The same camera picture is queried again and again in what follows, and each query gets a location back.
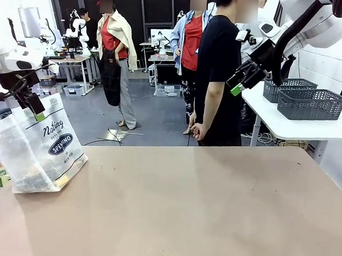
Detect background workbench table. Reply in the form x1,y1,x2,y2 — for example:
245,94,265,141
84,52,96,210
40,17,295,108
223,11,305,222
146,53,176,89
46,52,99,96

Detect white cables bundle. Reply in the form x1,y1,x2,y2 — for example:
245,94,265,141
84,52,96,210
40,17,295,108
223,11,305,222
241,131,283,146

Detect white side table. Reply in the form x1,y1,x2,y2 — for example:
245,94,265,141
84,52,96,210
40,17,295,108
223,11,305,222
238,80,342,166

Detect grey plastic mesh basket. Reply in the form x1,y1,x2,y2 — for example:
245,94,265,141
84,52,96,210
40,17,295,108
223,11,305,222
277,86,342,123
262,76,319,106

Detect translucent shopping bag blue handles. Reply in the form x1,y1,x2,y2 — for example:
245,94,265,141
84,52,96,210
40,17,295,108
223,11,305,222
0,89,92,198

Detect green and white carton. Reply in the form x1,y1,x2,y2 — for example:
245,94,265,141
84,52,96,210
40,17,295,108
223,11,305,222
0,167,14,188

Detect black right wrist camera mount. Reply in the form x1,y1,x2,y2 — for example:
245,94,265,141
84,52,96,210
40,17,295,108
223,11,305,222
247,38,277,67

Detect person's right forearm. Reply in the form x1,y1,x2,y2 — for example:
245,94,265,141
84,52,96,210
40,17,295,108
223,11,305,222
201,80,223,128

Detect wooden pallet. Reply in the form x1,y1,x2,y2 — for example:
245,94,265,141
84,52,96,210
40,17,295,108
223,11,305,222
283,139,309,149

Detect clear plastic storage box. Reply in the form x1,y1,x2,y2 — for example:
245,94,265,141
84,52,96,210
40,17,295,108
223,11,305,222
62,84,87,98
154,83,182,98

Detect black floor cable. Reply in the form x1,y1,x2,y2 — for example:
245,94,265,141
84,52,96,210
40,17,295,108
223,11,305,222
83,137,123,148

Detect person in black T-shirt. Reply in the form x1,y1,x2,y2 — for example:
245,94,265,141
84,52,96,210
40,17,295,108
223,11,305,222
192,0,250,149

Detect grey panel on stand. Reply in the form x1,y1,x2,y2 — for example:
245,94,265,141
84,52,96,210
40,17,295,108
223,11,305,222
16,6,42,38

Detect person's right hand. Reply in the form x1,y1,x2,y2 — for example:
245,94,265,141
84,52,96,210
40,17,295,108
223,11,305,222
193,122,211,142

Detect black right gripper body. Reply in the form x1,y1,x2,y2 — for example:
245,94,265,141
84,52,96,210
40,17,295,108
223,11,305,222
234,58,269,90

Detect metal mannequin base plate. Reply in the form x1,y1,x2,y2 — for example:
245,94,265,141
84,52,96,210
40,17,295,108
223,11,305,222
97,127,144,146

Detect background person in black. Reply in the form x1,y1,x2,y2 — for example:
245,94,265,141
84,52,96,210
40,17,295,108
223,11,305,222
77,7,100,49

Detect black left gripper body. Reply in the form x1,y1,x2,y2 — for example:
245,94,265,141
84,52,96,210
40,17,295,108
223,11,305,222
0,67,42,97

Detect mannequin cream jacket red top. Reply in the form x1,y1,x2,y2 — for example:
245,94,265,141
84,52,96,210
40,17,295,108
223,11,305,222
91,0,144,131

